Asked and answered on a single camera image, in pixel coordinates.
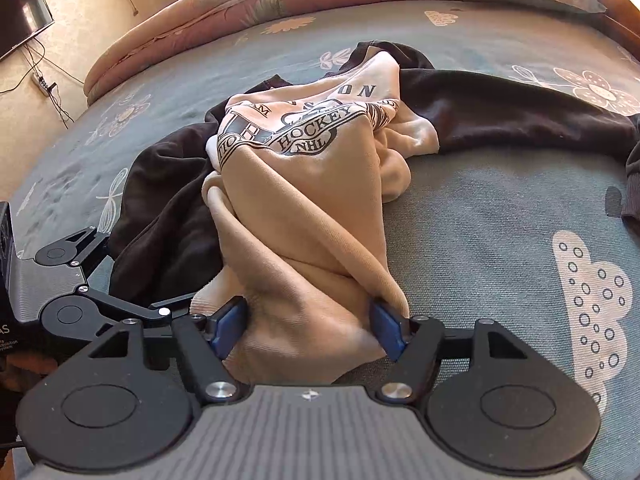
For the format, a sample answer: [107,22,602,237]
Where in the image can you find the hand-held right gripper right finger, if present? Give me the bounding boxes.
[368,300,529,405]

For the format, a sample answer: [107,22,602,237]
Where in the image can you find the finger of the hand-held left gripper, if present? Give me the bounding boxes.
[75,285,194,332]
[59,225,113,267]

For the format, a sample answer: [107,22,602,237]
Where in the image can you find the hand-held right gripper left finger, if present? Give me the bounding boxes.
[89,296,251,406]

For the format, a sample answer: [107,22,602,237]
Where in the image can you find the cream and black printed sweatshirt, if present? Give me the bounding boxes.
[107,40,640,386]

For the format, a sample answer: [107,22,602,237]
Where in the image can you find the white power strip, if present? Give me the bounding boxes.
[31,72,57,97]

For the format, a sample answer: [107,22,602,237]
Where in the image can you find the black flat television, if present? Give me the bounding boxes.
[0,0,55,63]

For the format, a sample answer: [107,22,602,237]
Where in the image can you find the pink floral quilt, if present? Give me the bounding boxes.
[82,0,468,106]

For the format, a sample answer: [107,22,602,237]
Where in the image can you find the wooden headboard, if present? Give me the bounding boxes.
[565,0,640,63]

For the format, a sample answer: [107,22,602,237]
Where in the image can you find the black wall cables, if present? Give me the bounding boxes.
[0,42,86,127]

